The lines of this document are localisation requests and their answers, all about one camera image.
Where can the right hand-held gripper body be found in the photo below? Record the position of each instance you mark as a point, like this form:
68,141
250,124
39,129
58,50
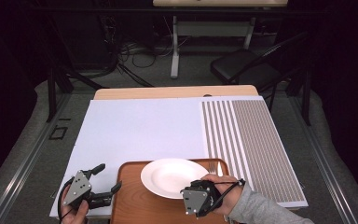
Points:
195,199

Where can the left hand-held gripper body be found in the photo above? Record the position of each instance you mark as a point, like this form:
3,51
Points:
77,188

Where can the brown wood-grain tray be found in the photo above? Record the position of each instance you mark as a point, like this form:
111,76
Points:
130,199

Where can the white plate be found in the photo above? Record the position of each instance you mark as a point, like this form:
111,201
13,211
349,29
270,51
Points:
167,177

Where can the person's left hand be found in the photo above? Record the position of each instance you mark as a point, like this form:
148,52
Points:
74,214

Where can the person's right hand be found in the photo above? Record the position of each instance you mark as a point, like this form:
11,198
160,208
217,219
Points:
230,199

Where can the white board sheet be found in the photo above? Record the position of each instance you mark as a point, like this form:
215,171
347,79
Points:
136,130

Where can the grey striped placemat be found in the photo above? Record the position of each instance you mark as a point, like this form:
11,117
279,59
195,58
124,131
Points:
254,140

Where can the black metal stand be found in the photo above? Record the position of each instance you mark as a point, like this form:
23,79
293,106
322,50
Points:
52,93

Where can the black folding chair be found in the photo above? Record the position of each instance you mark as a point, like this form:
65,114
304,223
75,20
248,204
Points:
245,67

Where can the white-legged table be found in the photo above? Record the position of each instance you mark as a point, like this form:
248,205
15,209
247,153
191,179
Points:
211,28

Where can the aluminium floor rail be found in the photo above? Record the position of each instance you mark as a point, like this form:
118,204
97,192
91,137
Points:
28,155
323,161

